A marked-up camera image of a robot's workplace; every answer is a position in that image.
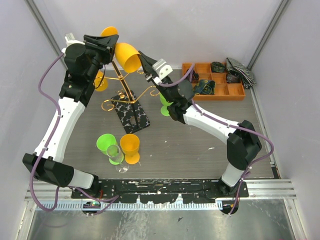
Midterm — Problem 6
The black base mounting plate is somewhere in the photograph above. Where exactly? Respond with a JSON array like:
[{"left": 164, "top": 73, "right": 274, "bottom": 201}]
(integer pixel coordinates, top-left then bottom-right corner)
[{"left": 71, "top": 178, "right": 249, "bottom": 204}]

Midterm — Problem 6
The striped cloth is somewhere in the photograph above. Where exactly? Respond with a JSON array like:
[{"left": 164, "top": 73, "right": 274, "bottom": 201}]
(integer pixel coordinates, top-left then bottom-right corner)
[{"left": 226, "top": 57, "right": 257, "bottom": 89}]

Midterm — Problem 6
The dark floral cloth rear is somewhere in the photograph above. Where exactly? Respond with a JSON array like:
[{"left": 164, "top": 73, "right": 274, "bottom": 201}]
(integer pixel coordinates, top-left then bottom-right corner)
[{"left": 210, "top": 61, "right": 226, "bottom": 73}]

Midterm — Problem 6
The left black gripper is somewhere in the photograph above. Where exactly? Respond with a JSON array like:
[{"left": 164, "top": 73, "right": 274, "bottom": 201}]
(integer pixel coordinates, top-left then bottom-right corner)
[{"left": 84, "top": 34, "right": 120, "bottom": 82}]

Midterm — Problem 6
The dark floral cloth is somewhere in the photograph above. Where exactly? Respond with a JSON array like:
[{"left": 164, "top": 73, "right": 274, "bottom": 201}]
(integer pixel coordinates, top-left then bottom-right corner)
[
  {"left": 192, "top": 79, "right": 216, "bottom": 95},
  {"left": 210, "top": 61, "right": 226, "bottom": 73}
]

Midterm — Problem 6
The grey cable duct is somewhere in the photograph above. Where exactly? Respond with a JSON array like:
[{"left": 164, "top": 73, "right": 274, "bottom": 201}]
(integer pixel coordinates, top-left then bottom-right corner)
[{"left": 36, "top": 201, "right": 223, "bottom": 211}]

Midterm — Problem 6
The orange compartment tray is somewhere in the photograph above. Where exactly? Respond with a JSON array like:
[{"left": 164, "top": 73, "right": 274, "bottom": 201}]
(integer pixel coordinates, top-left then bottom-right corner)
[{"left": 182, "top": 62, "right": 246, "bottom": 101}]

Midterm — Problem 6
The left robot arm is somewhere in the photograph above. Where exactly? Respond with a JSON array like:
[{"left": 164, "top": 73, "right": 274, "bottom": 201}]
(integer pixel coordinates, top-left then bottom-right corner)
[{"left": 22, "top": 33, "right": 119, "bottom": 198}]

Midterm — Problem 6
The orange goblet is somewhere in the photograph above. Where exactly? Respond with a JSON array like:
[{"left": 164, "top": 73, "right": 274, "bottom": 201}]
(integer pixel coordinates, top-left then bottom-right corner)
[
  {"left": 100, "top": 26, "right": 142, "bottom": 74},
  {"left": 94, "top": 71, "right": 109, "bottom": 92},
  {"left": 120, "top": 133, "right": 140, "bottom": 165}
]

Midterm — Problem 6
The clear wine glass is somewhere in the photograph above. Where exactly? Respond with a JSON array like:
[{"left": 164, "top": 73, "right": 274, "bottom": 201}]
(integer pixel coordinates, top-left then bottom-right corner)
[{"left": 107, "top": 144, "right": 129, "bottom": 173}]

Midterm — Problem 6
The green goblet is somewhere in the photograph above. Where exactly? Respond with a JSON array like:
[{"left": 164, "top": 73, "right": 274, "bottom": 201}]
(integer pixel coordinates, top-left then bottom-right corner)
[
  {"left": 159, "top": 93, "right": 172, "bottom": 117},
  {"left": 96, "top": 133, "right": 118, "bottom": 166}
]

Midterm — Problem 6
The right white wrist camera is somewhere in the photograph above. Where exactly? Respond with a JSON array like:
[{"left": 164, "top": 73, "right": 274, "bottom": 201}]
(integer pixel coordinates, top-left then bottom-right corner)
[{"left": 152, "top": 58, "right": 173, "bottom": 80}]

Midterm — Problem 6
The gold wine glass rack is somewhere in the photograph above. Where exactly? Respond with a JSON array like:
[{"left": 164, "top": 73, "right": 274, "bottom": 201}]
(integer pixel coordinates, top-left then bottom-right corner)
[{"left": 101, "top": 60, "right": 160, "bottom": 134}]

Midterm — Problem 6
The dark patterned cloth right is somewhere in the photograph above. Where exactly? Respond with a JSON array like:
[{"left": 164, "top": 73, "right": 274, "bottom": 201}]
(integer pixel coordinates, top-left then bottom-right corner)
[{"left": 226, "top": 73, "right": 241, "bottom": 84}]

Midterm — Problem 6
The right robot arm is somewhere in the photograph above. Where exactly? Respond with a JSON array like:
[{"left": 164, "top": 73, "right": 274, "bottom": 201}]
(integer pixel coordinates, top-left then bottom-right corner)
[{"left": 138, "top": 52, "right": 262, "bottom": 197}]

